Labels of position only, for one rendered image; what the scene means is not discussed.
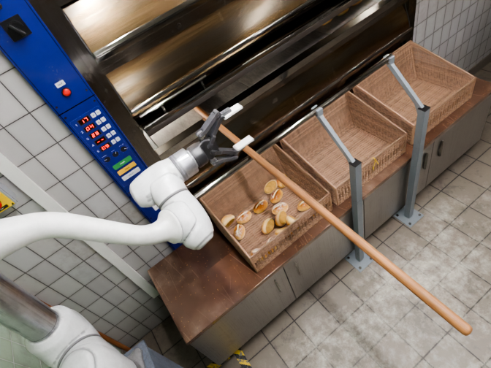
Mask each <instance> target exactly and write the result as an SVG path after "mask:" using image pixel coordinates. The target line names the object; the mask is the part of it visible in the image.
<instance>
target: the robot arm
mask: <svg viewBox="0 0 491 368"><path fill-rule="evenodd" d="M242 108H243V106H241V105H240V104H238V103H237V104H235V105H234V106H232V107H230V108H229V107H227V108H226V109H225V110H223V111H221V112H219V111H218V110H216V109H214V110H213V111H212V112H211V114H210V115H209V117H208V119H207V120H206V121H205V122H204V124H203V125H202V127H201V129H199V130H198V131H197V132H196V133H195V134H196V135H197V136H198V137H199V141H198V142H196V143H194V144H192V145H190V146H189V147H187V148H186V150H185V149H183V148H182V149H180V150H179V151H178V152H176V153H174V154H173V155H171V156H170V157H169V158H166V159H164V160H163V161H159V162H157V163H155V164H153V165H152V166H150V167H148V168H147V169H146V170H145V171H144V172H142V173H141V174H140V175H139V176H137V177H136V178H135V179H134V180H133V182H132V183H131V184H130V186H129V190H130V194H131V195H132V198H133V199H134V200H135V201H136V203H137V204H138V205H139V206H140V207H152V206H153V205H156V206H157V207H158V208H159V209H160V210H161V212H160V213H159V214H158V219H157V221H155V222H154V223H152V224H149V225H145V226H138V225H131V224H127V223H120V222H115V221H109V220H104V219H100V218H92V217H88V216H84V215H77V214H72V213H66V212H36V213H29V214H25V215H17V216H13V217H9V218H2V219H0V260H2V259H3V258H6V257H7V256H9V255H11V254H12V253H14V252H16V251H18V250H20V249H21V248H24V247H25V246H27V245H30V244H31V243H33V242H37V241H40V240H43V239H52V238H66V239H79V240H85V241H92V242H104V243H110V244H117V245H130V246H148V245H155V244H159V243H162V242H167V241H168V242H171V243H172V244H177V243H180V244H181V243H183V244H184V245H185V246H186V247H187V248H190V249H192V250H200V249H201V248H203V247H204V246H205V245H206V244H207V243H208V242H209V241H210V240H211V239H212V238H213V231H214V230H213V224H212V222H211V220H210V218H209V216H208V214H207V213H206V212H205V210H204V208H203V207H202V205H201V204H200V203H199V202H198V200H197V199H196V198H195V197H194V196H193V195H192V194H191V193H190V192H189V190H188V189H187V187H186V186H185V184H184V182H185V181H186V180H188V179H189V178H190V177H192V176H194V175H195V174H196V173H198V171H199V169H198V167H199V168H201V167H202V166H204V165H206V164H207V163H208V161H209V160H210V163H211V164H212V165H213V166H216V165H217V164H220V163H224V162H227V161H233V160H236V159H238V156H237V154H238V153H239V152H240V151H241V150H242V149H244V148H245V147H246V145H248V144H249V143H251V142H252V141H254V138H252V137H251V136H249V135H248V136H247V137H246V138H244V139H242V140H241V141H239V142H238V143H237V144H236V145H234V146H233V148H224V147H219V146H218V145H217V141H216V140H215V139H216V134H217V132H218V129H219V127H220V125H221V122H222V120H223V119H224V120H226V119H227V118H229V117H230V116H232V115H234V114H235V113H236V112H238V111H239V110H241V109H242ZM208 131H209V132H208ZM206 134H207V135H206ZM205 135H206V137H205ZM221 154H227V155H224V156H218V157H215V155H221ZM0 324H1V325H2V326H4V327H6V328H8V329H9V330H11V331H13V332H14V333H16V334H19V335H20V336H22V337H24V338H25V346H26V349H27V350H28V351H29V352H30V353H32V354H33V355H35V356H36V357H37V358H38V359H40V360H41V361H43V362H44V363H45V364H46V365H48V366H49V367H51V368H146V365H145V362H144V360H143V356H142V349H140V348H135V349H134V350H133V351H132V353H131V354H130V355H129V356H127V357H126V356H124V355H123V354H121V353H120V352H119V351H118V350H117V349H115V348H114V347H113V346H112V345H111V344H109V343H108V342H107V341H106V340H104V339H103V338H102V337H101V335H100V334H99V333H98V331H97V330H96V329H95V328H94V327H93V326H92V325H91V323H89V322H88V321H87V320H86V319H85V318H84V317H83V316H82V315H81V314H80V313H78V312H77V311H75V310H72V309H69V308H68V307H65V306H61V305H58V306H54V307H49V306H47V305H46V304H45V303H44V302H42V301H40V300H39V299H38V298H36V297H35V296H33V295H32V294H30V293H29V292H28V291H26V290H25V289H23V288H22V287H20V286H19V285H18V284H16V283H14V282H13V281H12V280H10V279H9V278H8V277H6V276H5V275H3V274H2V273H0Z"/></svg>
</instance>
